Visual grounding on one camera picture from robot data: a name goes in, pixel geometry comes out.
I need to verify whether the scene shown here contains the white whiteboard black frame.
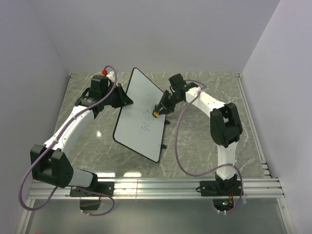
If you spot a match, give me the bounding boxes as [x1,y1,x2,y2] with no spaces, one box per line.
[113,68,166,163]

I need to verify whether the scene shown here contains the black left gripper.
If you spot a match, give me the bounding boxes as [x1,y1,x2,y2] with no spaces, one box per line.
[103,83,134,109]

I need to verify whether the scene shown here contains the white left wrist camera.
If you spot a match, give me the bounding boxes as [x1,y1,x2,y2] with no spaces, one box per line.
[106,71,116,81]

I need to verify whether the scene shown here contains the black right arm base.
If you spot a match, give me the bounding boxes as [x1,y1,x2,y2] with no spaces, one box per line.
[195,175,244,213]

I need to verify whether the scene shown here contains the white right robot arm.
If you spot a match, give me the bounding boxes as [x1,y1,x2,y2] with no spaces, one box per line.
[153,74,243,195]

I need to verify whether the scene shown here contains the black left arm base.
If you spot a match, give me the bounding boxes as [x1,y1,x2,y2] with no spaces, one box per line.
[69,181,115,216]

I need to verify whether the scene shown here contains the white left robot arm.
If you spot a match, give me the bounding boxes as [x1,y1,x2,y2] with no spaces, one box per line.
[30,70,133,196]

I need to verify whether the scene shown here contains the aluminium side rail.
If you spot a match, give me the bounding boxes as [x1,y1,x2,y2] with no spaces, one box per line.
[235,73,272,178]

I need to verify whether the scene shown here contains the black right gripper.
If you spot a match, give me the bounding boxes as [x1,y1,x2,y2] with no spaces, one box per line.
[154,91,182,116]

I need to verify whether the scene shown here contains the aluminium mounting rail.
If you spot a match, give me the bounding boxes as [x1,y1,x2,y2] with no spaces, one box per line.
[27,177,285,200]

